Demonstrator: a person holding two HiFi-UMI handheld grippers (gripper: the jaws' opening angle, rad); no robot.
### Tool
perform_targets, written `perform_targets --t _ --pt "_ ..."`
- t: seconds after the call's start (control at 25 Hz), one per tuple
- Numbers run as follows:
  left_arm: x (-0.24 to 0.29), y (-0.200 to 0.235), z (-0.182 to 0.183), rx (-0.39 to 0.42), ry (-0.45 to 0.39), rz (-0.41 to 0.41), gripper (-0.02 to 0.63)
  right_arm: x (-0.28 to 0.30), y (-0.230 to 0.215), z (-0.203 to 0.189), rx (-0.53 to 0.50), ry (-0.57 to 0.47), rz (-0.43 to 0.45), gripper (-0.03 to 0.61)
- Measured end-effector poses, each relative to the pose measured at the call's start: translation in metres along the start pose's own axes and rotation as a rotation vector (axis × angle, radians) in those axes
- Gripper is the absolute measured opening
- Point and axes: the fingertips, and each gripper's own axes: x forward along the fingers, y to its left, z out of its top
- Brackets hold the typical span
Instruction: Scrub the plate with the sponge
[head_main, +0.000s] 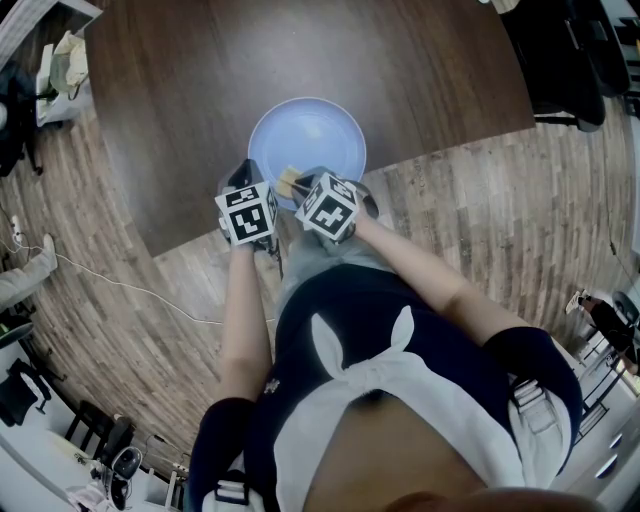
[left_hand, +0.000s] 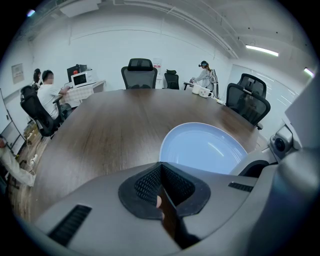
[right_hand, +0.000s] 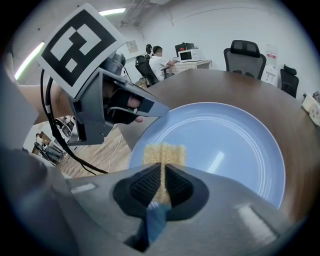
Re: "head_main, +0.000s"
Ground grey black handheld device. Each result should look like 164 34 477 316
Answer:
107 444 144 509

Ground person's torso in navy top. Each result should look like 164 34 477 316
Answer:
184 263 584 512

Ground big blue plate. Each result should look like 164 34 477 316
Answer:
247 96 369 212

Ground black wooden chair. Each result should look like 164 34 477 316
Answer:
64 399 114 459

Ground grey harness strap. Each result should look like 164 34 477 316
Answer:
213 479 252 504
509 379 559 434

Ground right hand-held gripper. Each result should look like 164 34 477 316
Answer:
292 166 380 244

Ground tan sponge piece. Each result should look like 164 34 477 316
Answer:
276 167 304 195

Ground white desk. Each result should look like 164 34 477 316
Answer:
0 394 166 512

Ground white carton with beige bags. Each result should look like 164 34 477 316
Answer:
35 29 94 126

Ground black stool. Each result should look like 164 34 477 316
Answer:
0 321 35 349

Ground person's grey trousers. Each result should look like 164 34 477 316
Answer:
277 227 396 321

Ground white floor cable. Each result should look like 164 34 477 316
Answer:
12 244 224 326

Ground person's right forearm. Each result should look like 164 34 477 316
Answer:
352 217 539 349

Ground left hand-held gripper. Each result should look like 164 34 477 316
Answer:
214 158 279 247

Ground person's left forearm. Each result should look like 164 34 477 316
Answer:
217 244 277 402

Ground black office chair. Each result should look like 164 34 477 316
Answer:
564 0 632 99
499 0 609 134
0 62 46 177

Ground metal shelf rack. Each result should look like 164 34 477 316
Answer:
574 339 640 441

